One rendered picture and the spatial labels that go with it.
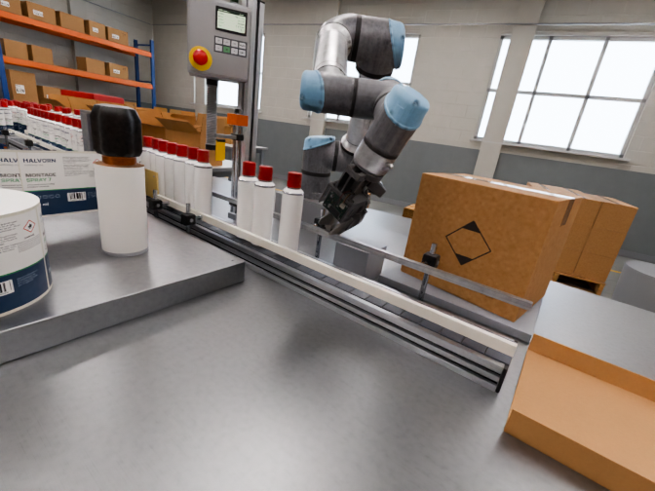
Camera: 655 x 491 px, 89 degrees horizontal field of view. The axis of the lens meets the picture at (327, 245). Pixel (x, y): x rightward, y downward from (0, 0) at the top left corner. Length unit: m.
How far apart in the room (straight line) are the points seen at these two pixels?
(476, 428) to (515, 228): 0.41
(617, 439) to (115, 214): 0.92
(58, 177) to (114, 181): 0.22
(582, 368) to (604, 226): 3.35
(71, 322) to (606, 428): 0.82
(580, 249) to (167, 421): 3.93
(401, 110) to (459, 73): 5.75
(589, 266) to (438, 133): 3.28
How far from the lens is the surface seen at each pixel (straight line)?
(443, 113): 6.29
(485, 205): 0.81
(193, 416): 0.50
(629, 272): 2.87
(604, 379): 0.81
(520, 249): 0.80
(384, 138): 0.62
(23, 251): 0.65
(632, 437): 0.70
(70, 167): 0.99
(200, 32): 1.11
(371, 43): 1.05
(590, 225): 4.07
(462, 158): 6.20
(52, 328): 0.65
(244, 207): 0.89
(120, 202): 0.78
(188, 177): 1.10
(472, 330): 0.61
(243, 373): 0.55
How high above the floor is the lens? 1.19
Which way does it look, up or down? 19 degrees down
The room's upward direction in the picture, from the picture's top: 8 degrees clockwise
